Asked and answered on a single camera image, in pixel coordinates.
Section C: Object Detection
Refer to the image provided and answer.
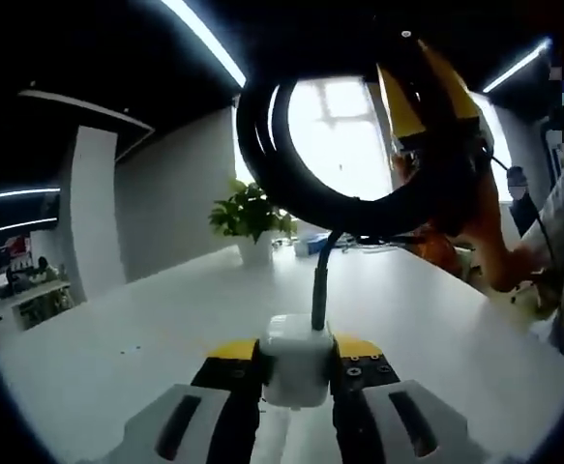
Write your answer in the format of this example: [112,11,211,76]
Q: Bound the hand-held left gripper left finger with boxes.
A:
[116,337,264,464]

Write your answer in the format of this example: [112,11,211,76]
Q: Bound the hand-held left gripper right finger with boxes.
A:
[329,333,486,464]

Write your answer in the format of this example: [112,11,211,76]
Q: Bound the white charger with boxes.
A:
[260,313,337,411]

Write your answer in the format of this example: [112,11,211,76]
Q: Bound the black charger cable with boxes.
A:
[235,72,486,335]

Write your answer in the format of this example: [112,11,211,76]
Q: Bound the short ceiling light strip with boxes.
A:
[481,37,554,94]

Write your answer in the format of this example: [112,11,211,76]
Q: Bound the long ceiling light strip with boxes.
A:
[159,0,248,89]

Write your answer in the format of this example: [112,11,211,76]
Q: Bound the person's right hand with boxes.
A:
[507,243,554,292]

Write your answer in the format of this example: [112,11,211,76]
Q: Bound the blue box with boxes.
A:
[293,231,332,258]

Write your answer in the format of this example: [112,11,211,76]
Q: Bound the green plant in white pot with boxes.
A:
[207,178,296,268]

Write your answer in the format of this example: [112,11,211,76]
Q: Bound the office desks with monitors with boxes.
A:
[0,231,75,334]

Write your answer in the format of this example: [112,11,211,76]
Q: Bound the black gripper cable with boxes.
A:
[491,154,556,260]

